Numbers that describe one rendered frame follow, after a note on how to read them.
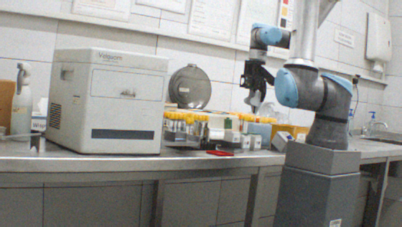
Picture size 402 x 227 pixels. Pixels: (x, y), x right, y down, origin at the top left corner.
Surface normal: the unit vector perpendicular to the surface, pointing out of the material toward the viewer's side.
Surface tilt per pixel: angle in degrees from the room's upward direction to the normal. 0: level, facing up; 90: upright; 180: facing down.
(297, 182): 90
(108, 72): 90
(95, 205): 90
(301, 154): 90
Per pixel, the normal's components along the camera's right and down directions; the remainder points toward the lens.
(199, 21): 0.65, 0.16
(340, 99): 0.22, 0.10
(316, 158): -0.74, -0.04
